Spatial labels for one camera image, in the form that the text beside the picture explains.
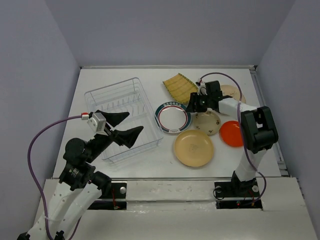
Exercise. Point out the yellow bamboo pattern plate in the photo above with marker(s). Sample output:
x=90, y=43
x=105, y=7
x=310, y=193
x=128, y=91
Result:
x=180, y=88

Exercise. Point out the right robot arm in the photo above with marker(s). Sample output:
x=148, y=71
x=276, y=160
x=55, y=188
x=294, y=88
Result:
x=258, y=133

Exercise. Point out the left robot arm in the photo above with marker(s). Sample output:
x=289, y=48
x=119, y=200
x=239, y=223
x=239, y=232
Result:
x=79, y=183

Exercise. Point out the large yellow round plate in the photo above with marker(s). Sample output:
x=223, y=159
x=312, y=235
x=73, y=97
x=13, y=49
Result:
x=193, y=148

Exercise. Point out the green rimmed white plate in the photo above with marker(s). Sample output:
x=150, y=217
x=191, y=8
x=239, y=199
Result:
x=172, y=117

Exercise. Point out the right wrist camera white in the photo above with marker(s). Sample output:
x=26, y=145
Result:
x=201, y=87

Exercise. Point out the beige floral square plate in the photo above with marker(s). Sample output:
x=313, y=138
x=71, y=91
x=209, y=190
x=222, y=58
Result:
x=232, y=91

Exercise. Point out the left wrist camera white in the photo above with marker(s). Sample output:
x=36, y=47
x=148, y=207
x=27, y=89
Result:
x=96, y=121

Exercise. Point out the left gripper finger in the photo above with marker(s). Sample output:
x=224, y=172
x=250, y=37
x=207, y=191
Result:
x=128, y=137
x=114, y=119

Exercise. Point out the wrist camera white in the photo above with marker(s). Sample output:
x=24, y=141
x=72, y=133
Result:
x=201, y=87
x=96, y=121

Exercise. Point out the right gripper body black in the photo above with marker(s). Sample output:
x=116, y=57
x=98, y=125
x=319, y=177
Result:
x=203, y=100

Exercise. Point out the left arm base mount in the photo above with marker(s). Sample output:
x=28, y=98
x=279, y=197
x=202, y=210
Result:
x=113, y=200

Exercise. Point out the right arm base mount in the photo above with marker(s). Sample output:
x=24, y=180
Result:
x=235, y=194

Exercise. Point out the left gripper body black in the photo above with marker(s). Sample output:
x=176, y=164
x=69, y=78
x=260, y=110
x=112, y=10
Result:
x=100, y=143

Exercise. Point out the small beige flower plate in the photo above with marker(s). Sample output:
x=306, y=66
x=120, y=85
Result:
x=207, y=122

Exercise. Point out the orange round plate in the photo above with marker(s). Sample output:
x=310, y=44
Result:
x=230, y=134

